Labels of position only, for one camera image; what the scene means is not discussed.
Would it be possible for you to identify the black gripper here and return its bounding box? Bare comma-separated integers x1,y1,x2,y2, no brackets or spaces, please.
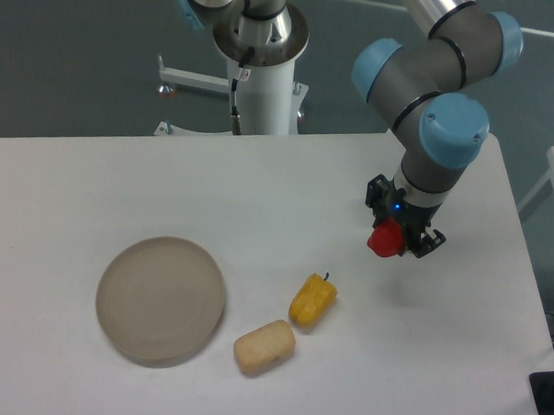
366,174,446,259

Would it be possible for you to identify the red pepper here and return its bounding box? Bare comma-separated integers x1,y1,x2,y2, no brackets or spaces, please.
367,219,405,258

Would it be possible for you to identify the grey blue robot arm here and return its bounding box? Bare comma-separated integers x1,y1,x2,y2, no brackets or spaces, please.
177,0,524,258

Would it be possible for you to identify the yellow pepper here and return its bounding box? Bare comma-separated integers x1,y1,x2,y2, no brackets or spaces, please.
288,272,338,329

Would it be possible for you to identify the beige round plate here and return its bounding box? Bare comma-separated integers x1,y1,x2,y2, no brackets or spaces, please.
95,236,226,368

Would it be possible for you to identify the beige bread piece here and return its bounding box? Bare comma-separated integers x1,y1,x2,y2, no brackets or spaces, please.
233,320,296,376

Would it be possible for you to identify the black box at table edge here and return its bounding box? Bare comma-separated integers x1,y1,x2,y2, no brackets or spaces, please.
529,371,554,415

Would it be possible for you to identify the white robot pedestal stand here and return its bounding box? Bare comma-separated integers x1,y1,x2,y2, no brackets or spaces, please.
152,0,314,143

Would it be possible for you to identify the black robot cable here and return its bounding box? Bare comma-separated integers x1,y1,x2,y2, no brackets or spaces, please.
227,44,256,137

